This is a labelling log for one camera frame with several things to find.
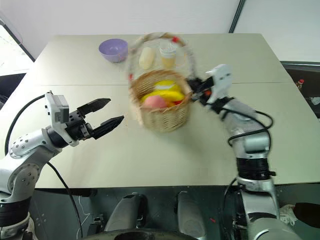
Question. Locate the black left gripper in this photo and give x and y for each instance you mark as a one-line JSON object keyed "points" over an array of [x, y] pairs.
{"points": [[77, 127]]}

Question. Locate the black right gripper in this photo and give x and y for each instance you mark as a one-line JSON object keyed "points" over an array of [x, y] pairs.
{"points": [[203, 87]]}

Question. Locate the dark round robot base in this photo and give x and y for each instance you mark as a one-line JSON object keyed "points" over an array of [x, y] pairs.
{"points": [[145, 235]]}

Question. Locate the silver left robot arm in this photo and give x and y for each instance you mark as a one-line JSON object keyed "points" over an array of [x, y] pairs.
{"points": [[22, 150]]}

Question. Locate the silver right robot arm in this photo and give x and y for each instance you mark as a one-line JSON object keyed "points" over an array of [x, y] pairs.
{"points": [[252, 145]]}

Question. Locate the small red fruit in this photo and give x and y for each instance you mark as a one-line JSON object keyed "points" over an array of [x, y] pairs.
{"points": [[178, 102]]}

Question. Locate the yellow banana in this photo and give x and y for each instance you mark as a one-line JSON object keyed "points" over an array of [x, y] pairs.
{"points": [[172, 93]]}

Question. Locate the yellow cup with white lid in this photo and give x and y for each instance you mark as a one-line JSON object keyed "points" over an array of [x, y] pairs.
{"points": [[168, 58]]}

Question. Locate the pink peach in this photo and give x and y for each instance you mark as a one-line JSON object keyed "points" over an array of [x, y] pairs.
{"points": [[153, 102]]}

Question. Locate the cream bread roll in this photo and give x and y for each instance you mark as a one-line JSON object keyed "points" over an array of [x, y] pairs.
{"points": [[146, 58]]}

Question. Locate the purple plastic bowl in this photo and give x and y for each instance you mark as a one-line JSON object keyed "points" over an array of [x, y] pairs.
{"points": [[112, 50]]}

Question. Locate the dark metal pole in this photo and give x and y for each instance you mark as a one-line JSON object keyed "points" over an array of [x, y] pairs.
{"points": [[237, 16]]}

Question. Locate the grey rounded robot leg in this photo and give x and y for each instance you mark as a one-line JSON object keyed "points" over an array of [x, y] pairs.
{"points": [[188, 215], [125, 212]]}

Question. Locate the red capped bottle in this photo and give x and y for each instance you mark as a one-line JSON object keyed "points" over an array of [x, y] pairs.
{"points": [[300, 83]]}

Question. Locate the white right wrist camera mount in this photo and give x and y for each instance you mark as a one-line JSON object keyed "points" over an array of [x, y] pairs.
{"points": [[222, 77]]}

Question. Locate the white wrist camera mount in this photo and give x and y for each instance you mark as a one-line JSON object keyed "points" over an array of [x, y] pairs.
{"points": [[222, 77], [53, 107]]}

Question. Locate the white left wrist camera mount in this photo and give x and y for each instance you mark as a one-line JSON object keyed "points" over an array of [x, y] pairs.
{"points": [[53, 107]]}

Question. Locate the black window frame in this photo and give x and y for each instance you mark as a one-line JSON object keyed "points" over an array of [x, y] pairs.
{"points": [[17, 37]]}

